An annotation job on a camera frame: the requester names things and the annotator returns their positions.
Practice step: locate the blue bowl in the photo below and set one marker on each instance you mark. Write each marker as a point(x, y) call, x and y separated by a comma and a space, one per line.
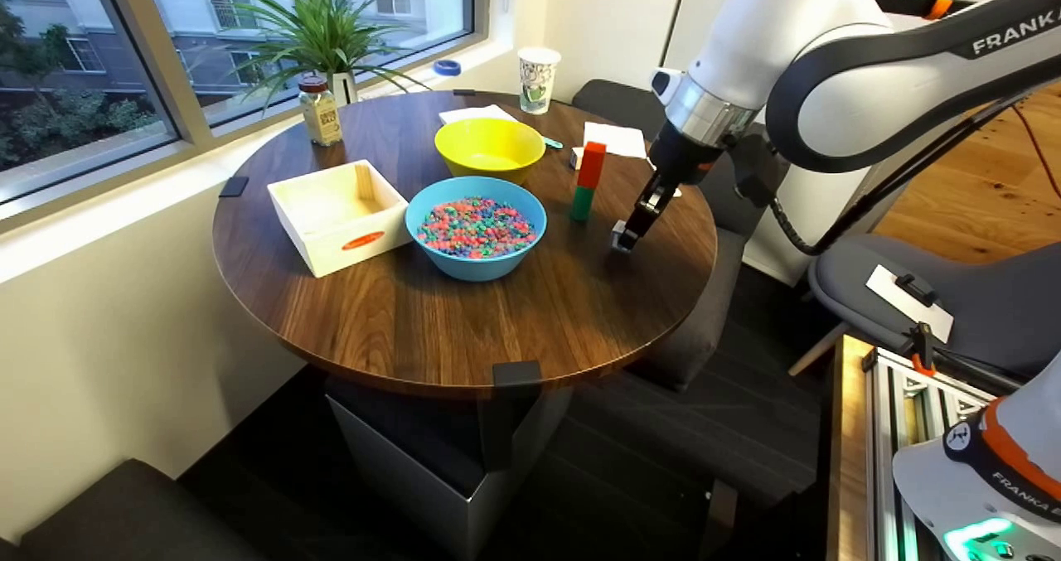
point(464, 264)

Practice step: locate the dark grey upholstered chair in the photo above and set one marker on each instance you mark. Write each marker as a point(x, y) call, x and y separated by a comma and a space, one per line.
point(704, 312)

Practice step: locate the blue tape roll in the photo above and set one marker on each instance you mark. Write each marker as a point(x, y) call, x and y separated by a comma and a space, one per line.
point(447, 67)

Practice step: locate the white wooden box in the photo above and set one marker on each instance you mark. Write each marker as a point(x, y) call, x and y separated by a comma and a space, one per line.
point(331, 213)

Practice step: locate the teal spoon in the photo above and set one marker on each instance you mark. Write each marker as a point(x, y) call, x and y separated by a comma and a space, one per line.
point(553, 142)

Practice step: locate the potted green plant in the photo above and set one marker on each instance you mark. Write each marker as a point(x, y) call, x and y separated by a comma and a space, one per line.
point(319, 35)

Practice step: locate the black ottoman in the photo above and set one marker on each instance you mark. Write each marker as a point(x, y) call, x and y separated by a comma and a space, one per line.
point(133, 515)

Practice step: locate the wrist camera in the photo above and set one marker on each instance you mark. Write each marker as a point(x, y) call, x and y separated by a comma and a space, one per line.
point(756, 171)

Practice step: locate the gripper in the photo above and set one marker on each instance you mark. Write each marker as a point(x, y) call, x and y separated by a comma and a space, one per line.
point(684, 157)

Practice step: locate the paper cup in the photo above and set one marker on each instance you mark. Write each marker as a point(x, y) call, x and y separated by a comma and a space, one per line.
point(538, 80)

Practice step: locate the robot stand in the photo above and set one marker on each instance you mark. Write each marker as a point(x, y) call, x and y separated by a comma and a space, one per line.
point(850, 461)

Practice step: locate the black binder clip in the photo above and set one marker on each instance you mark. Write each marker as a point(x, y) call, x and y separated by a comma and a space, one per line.
point(916, 288)

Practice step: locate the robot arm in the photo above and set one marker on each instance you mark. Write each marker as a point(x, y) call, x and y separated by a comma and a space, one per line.
point(837, 55)

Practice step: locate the yellow bowl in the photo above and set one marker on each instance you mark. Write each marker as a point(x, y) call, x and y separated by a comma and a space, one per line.
point(489, 148)

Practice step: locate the row of windows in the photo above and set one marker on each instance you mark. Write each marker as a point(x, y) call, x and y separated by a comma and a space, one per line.
point(75, 72)

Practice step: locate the white block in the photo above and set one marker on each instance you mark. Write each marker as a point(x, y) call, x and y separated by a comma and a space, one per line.
point(574, 158)

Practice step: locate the heap of coloured beads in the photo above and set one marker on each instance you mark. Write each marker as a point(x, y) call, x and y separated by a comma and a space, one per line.
point(477, 228)

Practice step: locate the orange block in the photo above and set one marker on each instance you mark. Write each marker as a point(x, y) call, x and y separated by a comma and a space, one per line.
point(592, 165)

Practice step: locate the orange black clamp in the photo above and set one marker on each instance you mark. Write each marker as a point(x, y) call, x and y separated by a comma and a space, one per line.
point(922, 350)

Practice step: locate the light grey chair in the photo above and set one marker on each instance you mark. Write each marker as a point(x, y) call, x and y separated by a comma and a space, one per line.
point(995, 296)

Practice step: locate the white napkin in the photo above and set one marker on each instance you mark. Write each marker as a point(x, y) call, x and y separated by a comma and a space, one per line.
point(477, 113)
point(615, 139)

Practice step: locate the spice jar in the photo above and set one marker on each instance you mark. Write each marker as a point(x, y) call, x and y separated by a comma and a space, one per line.
point(320, 113)

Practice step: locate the green block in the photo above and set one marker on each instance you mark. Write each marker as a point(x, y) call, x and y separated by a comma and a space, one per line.
point(582, 204)

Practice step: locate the white paper sheet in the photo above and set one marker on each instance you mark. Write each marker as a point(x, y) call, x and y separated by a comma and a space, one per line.
point(899, 300)

